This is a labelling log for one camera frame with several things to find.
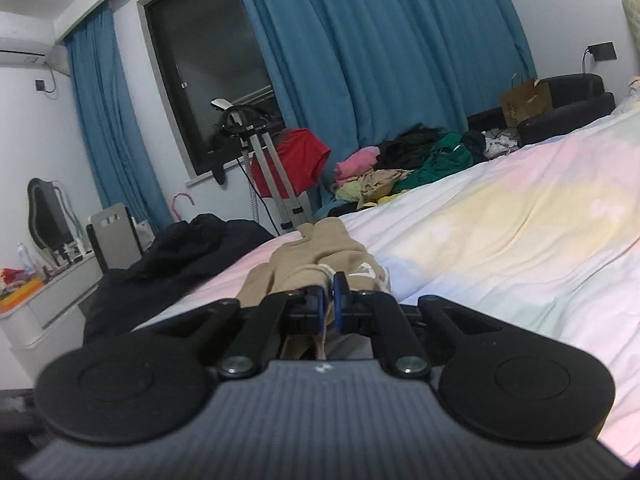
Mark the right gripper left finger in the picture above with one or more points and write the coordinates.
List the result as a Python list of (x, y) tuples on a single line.
[(298, 312)]

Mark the blue curtain left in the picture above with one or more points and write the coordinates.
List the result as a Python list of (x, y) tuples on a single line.
[(119, 162)]

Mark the pink garment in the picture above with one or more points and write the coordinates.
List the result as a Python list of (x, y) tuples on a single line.
[(357, 164)]

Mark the brown paper bag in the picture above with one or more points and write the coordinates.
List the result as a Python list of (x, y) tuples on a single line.
[(525, 99)]

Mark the silver tripod stand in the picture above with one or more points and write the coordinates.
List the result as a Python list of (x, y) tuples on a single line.
[(250, 126)]

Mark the black framed mirror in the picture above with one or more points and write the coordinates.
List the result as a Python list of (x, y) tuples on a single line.
[(50, 221)]

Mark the black wall socket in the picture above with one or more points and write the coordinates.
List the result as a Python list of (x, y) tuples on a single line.
[(603, 52)]

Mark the black garment pile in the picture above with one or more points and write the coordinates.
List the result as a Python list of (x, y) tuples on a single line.
[(410, 150)]

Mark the green garment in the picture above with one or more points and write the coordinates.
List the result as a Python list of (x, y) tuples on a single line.
[(449, 155)]

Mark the red garment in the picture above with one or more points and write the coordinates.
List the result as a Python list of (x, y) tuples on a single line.
[(303, 158)]

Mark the black sofa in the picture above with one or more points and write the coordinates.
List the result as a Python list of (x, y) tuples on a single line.
[(577, 99)]

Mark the blue curtain right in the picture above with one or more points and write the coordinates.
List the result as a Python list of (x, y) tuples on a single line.
[(361, 72)]

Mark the blue curtain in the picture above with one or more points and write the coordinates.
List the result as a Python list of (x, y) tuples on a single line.
[(119, 162), (361, 72)]

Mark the white dresser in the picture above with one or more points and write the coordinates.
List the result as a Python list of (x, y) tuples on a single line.
[(46, 325)]

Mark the cream ribbed pillow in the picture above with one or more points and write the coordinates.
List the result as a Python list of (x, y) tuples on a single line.
[(632, 13)]

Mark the yellow garment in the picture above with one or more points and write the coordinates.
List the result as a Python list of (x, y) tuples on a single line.
[(350, 192)]

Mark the orange tray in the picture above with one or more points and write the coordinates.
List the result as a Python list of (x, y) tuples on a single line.
[(20, 295)]

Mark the dark window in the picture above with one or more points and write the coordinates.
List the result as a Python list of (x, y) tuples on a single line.
[(205, 50)]

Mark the pastel bed sheet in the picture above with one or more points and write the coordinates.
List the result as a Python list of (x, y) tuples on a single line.
[(546, 238)]

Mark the beige patterned garment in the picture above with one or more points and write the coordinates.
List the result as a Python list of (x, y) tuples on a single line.
[(376, 184)]

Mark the black clothing heap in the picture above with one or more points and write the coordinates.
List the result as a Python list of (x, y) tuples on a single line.
[(184, 256)]

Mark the white air conditioner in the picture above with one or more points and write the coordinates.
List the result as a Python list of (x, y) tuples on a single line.
[(30, 42)]

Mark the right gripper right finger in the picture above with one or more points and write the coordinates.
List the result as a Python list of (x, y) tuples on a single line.
[(378, 315)]

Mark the tan t-shirt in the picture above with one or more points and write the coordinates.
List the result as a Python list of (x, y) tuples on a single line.
[(323, 250)]

